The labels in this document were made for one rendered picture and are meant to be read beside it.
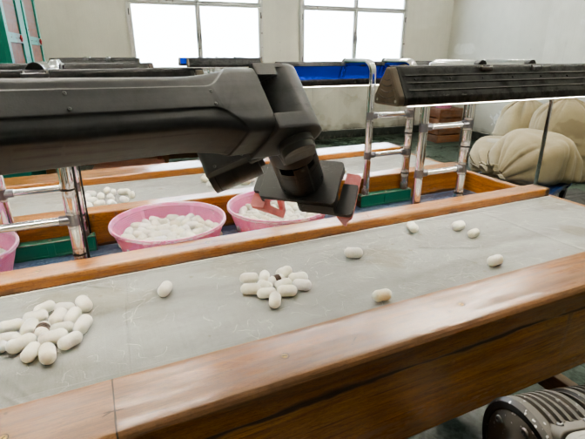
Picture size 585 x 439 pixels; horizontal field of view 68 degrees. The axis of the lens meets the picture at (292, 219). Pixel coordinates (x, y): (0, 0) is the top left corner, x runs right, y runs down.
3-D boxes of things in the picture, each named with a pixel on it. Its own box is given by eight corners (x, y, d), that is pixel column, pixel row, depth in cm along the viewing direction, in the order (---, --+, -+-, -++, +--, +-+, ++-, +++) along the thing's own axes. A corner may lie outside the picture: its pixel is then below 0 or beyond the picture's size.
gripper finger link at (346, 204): (357, 245, 60) (350, 209, 52) (308, 238, 62) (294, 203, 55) (366, 204, 63) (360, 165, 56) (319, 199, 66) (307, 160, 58)
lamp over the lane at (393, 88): (608, 95, 104) (616, 63, 101) (397, 107, 80) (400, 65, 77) (575, 92, 111) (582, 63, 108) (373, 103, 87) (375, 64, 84)
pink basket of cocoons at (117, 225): (250, 254, 105) (248, 218, 102) (149, 295, 87) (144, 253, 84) (189, 226, 123) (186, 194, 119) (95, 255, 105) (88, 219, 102)
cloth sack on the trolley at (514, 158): (588, 185, 325) (601, 134, 311) (514, 196, 300) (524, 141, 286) (526, 168, 374) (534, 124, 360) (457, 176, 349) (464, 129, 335)
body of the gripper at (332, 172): (336, 212, 54) (327, 177, 48) (261, 203, 57) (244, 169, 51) (346, 170, 57) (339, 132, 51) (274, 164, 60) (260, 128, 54)
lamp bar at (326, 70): (443, 82, 152) (446, 60, 149) (279, 87, 128) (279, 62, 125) (427, 81, 158) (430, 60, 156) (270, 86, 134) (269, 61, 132)
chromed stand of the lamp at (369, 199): (410, 199, 145) (425, 57, 129) (359, 208, 137) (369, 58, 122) (378, 185, 161) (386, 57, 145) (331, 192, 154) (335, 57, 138)
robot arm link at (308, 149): (316, 139, 39) (280, 59, 41) (199, 188, 39) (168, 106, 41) (318, 174, 51) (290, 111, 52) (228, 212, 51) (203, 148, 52)
